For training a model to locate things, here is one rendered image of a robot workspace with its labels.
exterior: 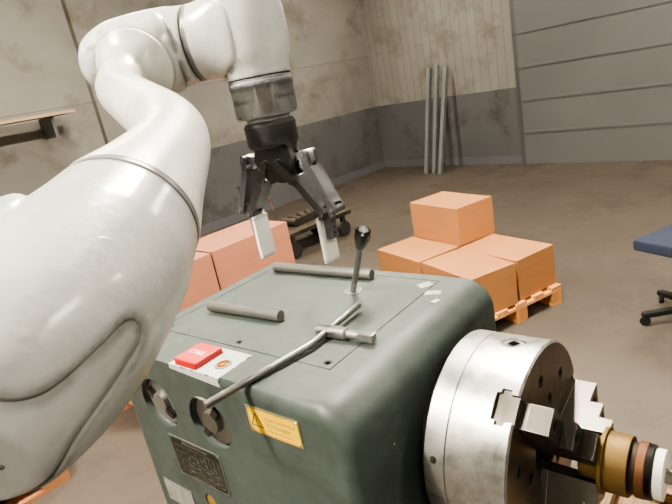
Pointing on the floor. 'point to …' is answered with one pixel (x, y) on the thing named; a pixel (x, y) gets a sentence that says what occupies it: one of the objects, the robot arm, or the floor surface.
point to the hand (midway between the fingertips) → (297, 251)
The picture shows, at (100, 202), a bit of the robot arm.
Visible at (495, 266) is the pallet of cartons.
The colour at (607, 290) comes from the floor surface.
